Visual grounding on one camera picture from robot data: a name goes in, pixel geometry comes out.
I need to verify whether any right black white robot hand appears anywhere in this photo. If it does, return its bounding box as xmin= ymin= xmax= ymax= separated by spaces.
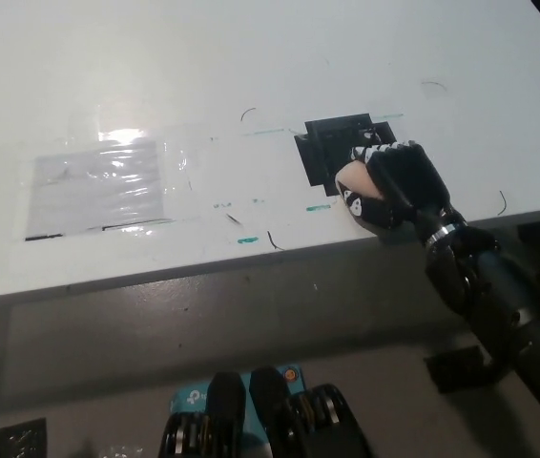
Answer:
xmin=335 ymin=139 xmax=453 ymax=228

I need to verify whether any pink dumpling toy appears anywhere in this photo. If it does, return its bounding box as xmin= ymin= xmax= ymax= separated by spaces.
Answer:
xmin=334 ymin=160 xmax=385 ymax=201

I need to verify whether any black square mask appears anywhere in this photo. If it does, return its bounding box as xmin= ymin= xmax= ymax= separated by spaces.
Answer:
xmin=293 ymin=112 xmax=398 ymax=197

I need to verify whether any teal router box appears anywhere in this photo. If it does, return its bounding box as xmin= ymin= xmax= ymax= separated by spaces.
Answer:
xmin=170 ymin=364 xmax=305 ymax=438

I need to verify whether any clear plastic sheet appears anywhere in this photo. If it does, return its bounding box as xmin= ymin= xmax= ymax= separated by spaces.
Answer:
xmin=24 ymin=139 xmax=174 ymax=241

